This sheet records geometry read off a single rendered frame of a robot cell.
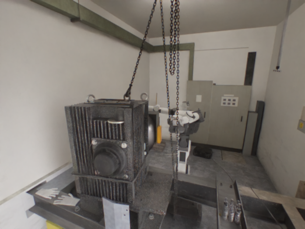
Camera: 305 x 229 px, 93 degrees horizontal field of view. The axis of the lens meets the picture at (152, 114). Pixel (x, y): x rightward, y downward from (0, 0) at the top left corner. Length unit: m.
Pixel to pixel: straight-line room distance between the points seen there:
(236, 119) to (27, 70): 3.83
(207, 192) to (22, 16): 2.61
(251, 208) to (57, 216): 2.02
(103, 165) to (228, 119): 3.35
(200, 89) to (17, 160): 3.49
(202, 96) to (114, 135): 3.09
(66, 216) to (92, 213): 0.43
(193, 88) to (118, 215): 3.28
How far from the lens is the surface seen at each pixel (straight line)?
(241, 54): 4.15
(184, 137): 1.98
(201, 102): 3.88
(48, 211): 2.18
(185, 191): 2.06
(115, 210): 1.10
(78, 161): 1.33
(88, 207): 1.59
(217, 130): 4.04
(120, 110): 0.97
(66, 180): 2.09
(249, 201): 2.06
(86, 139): 1.16
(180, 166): 2.08
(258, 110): 4.09
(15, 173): 2.02
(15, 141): 1.93
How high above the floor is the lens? 1.79
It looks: 13 degrees down
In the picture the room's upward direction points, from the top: straight up
